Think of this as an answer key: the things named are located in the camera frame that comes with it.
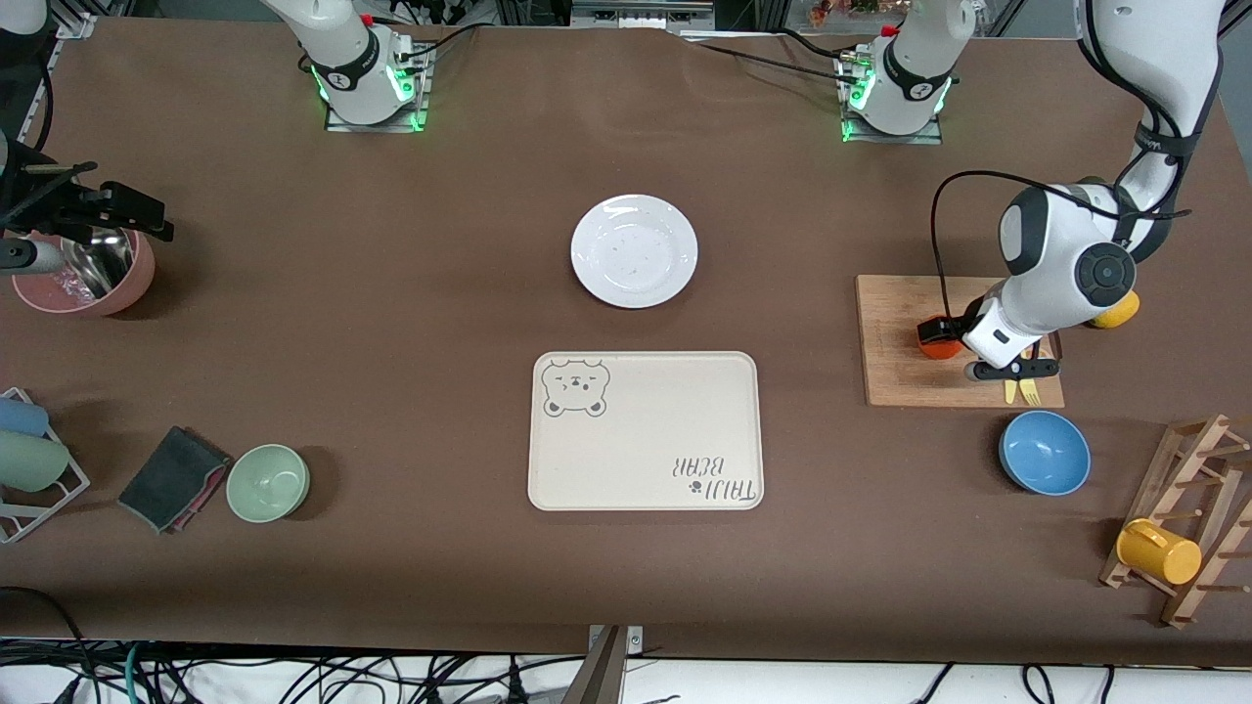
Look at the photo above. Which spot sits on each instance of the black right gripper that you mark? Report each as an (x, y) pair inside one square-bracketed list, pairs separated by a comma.
[(61, 207)]

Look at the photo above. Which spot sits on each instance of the white round plate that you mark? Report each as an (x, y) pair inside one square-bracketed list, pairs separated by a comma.
[(634, 251)]

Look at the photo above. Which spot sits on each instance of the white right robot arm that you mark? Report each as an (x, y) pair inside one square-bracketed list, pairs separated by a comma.
[(342, 49)]

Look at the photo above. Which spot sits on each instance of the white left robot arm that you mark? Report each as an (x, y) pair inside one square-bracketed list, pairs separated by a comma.
[(1056, 264)]

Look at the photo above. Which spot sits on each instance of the bamboo cutting board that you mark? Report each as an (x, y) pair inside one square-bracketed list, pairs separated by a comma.
[(895, 376)]

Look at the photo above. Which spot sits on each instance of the pink bowl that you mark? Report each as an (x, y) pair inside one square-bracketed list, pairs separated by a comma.
[(137, 284)]

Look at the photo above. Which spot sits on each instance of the yellow plastic fork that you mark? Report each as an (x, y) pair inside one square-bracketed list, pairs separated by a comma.
[(1030, 393)]

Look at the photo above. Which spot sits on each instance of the blue bowl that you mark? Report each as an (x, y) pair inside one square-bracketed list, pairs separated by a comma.
[(1045, 453)]

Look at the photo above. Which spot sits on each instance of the yellow lemon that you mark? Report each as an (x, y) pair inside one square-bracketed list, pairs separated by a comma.
[(1123, 313)]

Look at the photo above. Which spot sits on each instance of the light blue cup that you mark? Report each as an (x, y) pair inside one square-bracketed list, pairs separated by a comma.
[(20, 418)]

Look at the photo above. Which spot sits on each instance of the dark grey folded cloth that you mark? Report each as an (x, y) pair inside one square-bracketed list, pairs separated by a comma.
[(166, 479)]

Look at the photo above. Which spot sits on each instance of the pale green cup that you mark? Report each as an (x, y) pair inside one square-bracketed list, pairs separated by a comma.
[(29, 462)]

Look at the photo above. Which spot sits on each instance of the wooden peg mug rack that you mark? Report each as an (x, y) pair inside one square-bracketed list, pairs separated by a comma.
[(1188, 460)]

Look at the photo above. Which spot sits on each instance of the pale green bowl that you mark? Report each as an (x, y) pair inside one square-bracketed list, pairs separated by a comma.
[(268, 483)]

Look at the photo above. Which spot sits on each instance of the cream bear print tray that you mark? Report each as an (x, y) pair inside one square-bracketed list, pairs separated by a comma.
[(646, 430)]

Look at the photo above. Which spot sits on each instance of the yellow mug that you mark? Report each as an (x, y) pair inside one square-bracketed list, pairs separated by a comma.
[(1164, 554)]

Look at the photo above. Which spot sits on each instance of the brown support strut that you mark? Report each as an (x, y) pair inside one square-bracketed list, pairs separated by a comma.
[(597, 680)]

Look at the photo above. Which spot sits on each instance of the aluminium table corner bracket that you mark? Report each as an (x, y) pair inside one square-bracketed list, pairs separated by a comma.
[(73, 26)]

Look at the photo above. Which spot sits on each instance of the metal table edge bracket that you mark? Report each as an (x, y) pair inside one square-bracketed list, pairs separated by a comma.
[(634, 640)]

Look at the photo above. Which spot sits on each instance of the aluminium frame structure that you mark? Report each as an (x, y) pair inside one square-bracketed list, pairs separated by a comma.
[(636, 12)]

